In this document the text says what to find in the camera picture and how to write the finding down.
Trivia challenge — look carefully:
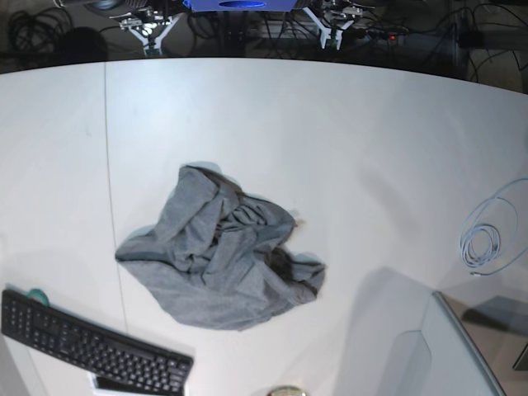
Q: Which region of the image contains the grey t-shirt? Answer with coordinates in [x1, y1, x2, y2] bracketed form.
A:
[115, 166, 325, 331]

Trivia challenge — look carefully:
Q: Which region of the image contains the round brass object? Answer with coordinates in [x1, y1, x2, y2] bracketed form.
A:
[266, 385, 308, 396]

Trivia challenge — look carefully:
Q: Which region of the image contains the black power strip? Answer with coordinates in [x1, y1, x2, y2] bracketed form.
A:
[365, 27, 409, 45]

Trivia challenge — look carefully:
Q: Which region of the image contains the blue box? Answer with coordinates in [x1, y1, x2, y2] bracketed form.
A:
[183, 0, 297, 12]

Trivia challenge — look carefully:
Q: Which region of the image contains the black computer keyboard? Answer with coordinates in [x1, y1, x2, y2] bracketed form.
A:
[1, 290, 194, 395]

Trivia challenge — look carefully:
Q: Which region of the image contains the green tape roll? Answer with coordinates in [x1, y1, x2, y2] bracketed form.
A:
[26, 289, 50, 306]

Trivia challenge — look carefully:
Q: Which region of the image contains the coiled light blue cable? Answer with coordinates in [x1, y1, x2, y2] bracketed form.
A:
[460, 177, 528, 276]

